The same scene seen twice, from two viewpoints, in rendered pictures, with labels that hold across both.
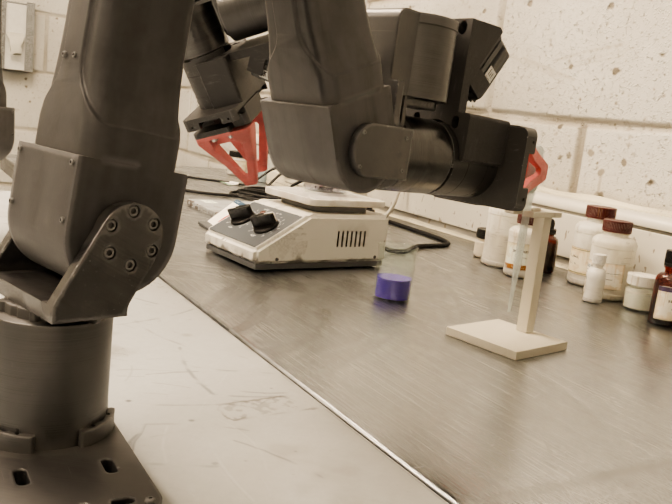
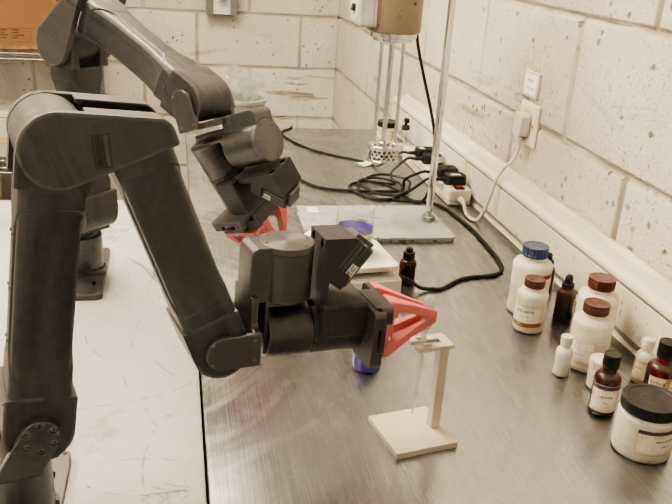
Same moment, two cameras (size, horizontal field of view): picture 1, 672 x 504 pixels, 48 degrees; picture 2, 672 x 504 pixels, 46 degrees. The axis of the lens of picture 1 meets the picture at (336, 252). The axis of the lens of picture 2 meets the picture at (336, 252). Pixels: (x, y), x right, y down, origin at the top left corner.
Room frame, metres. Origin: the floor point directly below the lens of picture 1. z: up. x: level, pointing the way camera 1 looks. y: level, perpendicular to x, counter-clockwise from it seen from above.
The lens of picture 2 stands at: (-0.10, -0.33, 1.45)
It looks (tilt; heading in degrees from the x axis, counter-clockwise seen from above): 22 degrees down; 19
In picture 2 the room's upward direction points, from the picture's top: 4 degrees clockwise
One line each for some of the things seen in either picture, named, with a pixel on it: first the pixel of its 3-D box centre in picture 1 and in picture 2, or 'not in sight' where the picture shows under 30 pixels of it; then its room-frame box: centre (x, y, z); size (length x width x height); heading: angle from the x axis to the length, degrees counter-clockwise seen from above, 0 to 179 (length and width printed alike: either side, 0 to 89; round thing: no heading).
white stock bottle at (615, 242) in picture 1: (611, 258); (591, 334); (0.97, -0.35, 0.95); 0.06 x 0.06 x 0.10
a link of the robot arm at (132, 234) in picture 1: (68, 249); (23, 427); (0.39, 0.14, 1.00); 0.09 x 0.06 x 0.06; 46
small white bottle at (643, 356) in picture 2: not in sight; (644, 360); (0.95, -0.43, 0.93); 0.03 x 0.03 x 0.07
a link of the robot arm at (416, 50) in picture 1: (376, 91); (252, 294); (0.56, -0.02, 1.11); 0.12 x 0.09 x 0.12; 136
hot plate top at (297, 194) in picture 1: (324, 196); (351, 255); (1.00, 0.02, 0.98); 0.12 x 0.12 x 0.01; 38
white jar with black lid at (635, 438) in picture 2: not in sight; (645, 423); (0.78, -0.43, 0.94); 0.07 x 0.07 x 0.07
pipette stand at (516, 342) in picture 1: (516, 275); (416, 388); (0.69, -0.17, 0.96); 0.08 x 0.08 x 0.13; 42
